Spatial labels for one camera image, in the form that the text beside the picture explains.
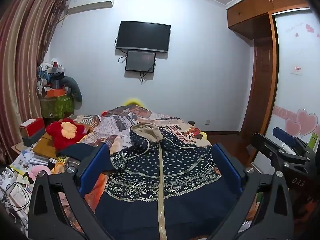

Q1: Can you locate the small black wall monitor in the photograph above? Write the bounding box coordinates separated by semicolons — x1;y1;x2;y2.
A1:
125;50;157;73

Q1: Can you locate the white air conditioner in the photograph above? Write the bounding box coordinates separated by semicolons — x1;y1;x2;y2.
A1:
67;0;117;14

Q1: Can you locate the striped brown curtain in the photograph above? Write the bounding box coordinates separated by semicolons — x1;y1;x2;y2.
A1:
0;0;68;170

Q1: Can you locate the pink plush toy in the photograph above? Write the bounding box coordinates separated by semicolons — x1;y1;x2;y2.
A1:
28;164;53;180

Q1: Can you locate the large black wall television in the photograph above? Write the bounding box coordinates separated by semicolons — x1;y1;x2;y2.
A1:
116;21;171;53

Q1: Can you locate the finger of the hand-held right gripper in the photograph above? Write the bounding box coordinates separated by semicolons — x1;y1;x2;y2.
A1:
251;133;311;167
272;127;298;143

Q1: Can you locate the brown cardboard box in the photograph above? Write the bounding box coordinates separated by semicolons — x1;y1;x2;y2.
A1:
32;133;60;160

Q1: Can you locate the pile of clutter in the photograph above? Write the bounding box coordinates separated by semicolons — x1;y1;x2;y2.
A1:
37;57;66;97

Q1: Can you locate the navy patterned hooded jacket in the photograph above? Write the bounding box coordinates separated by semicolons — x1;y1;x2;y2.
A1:
94;122;248;240

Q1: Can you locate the red and white box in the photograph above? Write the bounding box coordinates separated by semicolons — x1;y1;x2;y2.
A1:
19;117;45;137

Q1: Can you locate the brown wooden door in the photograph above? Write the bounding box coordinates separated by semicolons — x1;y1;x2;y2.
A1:
240;36;273;140

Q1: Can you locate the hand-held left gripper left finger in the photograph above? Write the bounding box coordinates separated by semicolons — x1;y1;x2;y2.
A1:
27;142;111;240

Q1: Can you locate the red plush toy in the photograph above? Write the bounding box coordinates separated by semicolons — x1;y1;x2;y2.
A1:
46;118;87;151

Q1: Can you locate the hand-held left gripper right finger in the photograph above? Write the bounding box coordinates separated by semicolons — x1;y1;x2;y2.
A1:
212;142;294;240

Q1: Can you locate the green patterned box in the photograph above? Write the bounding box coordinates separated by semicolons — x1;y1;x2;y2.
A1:
40;94;75;119

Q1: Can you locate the green bottle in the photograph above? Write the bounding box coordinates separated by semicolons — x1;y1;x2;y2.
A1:
308;133;319;151

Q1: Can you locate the yellow plush item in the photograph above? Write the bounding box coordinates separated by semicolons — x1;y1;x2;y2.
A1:
124;98;145;107

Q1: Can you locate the wooden wardrobe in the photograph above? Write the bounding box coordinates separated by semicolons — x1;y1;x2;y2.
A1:
226;0;312;140

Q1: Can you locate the dark grey box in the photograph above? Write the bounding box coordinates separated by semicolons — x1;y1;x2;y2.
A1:
22;129;47;146

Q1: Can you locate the printed blanket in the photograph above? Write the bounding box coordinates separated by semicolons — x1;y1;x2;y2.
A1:
51;104;265;235

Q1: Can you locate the orange box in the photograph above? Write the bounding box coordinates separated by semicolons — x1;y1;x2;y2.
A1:
46;88;67;98

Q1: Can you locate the grey neck pillow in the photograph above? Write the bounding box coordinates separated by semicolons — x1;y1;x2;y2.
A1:
61;76;83;102

